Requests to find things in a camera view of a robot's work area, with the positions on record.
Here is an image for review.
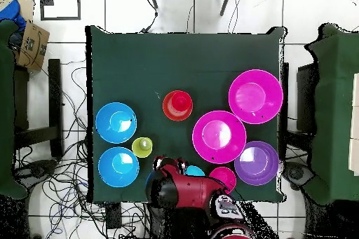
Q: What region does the large blue bowl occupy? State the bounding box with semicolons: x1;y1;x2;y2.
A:
95;102;138;144
97;146;140;189

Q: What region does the plain cardboard box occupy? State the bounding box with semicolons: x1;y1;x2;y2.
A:
0;0;36;22

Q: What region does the blue cloth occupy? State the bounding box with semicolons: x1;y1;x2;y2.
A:
0;0;27;32

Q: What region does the green covered side table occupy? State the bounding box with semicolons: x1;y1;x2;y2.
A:
0;19;29;200
304;23;359;205

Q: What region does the tangle of floor cables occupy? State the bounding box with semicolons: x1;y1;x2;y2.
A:
12;59;147;239

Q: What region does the black box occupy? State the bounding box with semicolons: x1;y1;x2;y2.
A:
104;202;123;230

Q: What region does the stack of small blue bowls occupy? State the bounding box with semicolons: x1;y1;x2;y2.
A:
184;165;206;177

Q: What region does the black cable with plug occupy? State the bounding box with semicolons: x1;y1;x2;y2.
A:
140;0;159;34

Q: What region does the small crimson bowl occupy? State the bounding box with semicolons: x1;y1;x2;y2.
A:
208;166;237;195

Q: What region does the red cup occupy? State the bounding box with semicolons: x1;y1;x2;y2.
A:
170;90;194;113

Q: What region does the black bench frame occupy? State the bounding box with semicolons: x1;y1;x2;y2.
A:
13;58;64;158
280;62;319;161

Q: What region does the dark green table cloth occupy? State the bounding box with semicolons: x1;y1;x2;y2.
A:
85;25;288;203

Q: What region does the orange bowl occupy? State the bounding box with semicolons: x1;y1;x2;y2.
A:
162;90;194;122

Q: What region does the black pedestal foot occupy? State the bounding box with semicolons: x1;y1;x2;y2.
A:
283;161;315;189
15;159;58;185

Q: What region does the yellow cup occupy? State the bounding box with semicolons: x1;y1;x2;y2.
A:
131;137;154;158

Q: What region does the printed cardboard box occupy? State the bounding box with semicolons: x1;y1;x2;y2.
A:
15;21;50;72

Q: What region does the purple bowl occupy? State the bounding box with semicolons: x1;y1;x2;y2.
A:
233;140;280;186

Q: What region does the large pink bowl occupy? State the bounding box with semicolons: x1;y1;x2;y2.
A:
228;69;284;125
191;110;248;165

